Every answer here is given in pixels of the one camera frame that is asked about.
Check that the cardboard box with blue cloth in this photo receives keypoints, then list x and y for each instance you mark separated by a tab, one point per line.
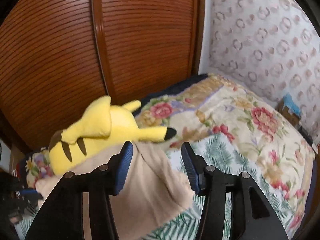
290	110

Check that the floral blanket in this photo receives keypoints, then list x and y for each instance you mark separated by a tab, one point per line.
237	120

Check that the beige printed T-shirt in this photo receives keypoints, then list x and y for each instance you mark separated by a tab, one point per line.
150	180

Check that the dark blue mattress cover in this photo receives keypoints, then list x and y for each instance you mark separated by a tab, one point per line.
175	87

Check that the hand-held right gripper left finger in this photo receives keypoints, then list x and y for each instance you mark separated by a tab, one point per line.
123	170

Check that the leaf-print bed sheet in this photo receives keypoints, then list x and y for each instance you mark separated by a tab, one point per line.
220	152

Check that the yellow plush toy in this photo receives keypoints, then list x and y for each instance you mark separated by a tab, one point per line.
100	130

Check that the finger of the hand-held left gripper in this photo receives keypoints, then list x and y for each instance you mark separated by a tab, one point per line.
31	192

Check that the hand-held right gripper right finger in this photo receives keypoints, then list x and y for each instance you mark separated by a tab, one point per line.
191	170

